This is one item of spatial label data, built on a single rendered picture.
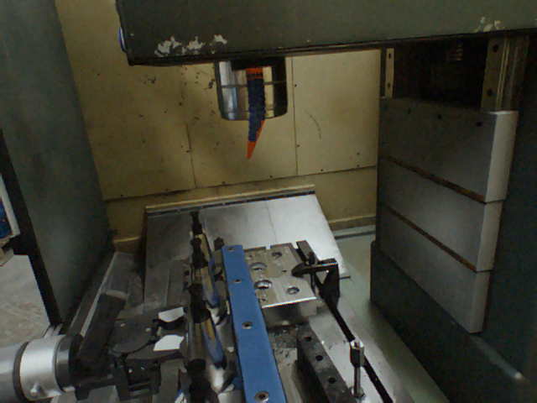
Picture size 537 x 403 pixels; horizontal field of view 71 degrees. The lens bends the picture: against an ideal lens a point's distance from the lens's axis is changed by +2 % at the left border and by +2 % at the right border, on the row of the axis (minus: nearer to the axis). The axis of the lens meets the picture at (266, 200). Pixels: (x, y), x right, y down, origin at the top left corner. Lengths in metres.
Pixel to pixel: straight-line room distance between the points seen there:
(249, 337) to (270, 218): 1.46
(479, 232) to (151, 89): 1.47
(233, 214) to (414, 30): 1.48
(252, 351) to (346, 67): 1.71
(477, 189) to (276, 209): 1.24
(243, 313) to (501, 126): 0.60
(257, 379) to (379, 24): 0.49
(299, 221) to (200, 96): 0.78
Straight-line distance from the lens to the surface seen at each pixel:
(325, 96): 1.99
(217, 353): 0.44
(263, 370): 0.45
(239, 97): 0.80
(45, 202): 1.40
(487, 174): 0.87
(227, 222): 1.91
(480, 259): 0.95
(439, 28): 0.65
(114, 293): 0.51
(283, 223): 1.89
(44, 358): 0.59
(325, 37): 0.58
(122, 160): 1.95
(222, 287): 0.60
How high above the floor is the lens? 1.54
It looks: 20 degrees down
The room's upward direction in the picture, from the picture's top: 5 degrees counter-clockwise
